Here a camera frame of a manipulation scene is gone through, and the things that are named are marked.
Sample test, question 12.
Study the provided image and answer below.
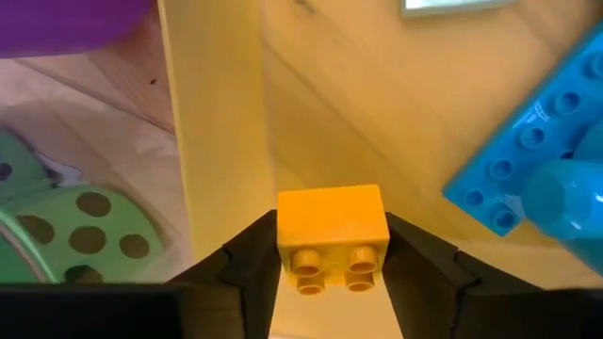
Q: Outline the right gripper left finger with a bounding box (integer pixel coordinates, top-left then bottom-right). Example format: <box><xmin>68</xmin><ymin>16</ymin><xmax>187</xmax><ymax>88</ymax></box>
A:
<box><xmin>169</xmin><ymin>209</ymin><xmax>283</xmax><ymax>339</ymax></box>

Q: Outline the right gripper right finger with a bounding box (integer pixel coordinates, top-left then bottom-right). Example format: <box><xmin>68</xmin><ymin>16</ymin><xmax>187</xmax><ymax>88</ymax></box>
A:
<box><xmin>381</xmin><ymin>212</ymin><xmax>543</xmax><ymax>339</ymax></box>

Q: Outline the small orange toy brick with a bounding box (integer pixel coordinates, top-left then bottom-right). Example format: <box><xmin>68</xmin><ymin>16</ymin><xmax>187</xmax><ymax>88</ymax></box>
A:
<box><xmin>276</xmin><ymin>183</ymin><xmax>391</xmax><ymax>297</ymax></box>

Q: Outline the blue studded brick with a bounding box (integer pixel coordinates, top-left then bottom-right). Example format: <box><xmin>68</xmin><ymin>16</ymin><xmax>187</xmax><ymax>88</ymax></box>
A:
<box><xmin>442</xmin><ymin>21</ymin><xmax>603</xmax><ymax>236</ymax></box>

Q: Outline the yellow translucent tray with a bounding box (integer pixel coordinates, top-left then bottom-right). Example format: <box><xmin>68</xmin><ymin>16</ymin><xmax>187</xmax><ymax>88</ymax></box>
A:
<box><xmin>157</xmin><ymin>0</ymin><xmax>603</xmax><ymax>339</ymax></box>

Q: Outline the purple plastic bucket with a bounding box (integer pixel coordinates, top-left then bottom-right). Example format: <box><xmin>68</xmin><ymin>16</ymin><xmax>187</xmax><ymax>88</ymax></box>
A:
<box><xmin>0</xmin><ymin>0</ymin><xmax>155</xmax><ymax>60</ymax></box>

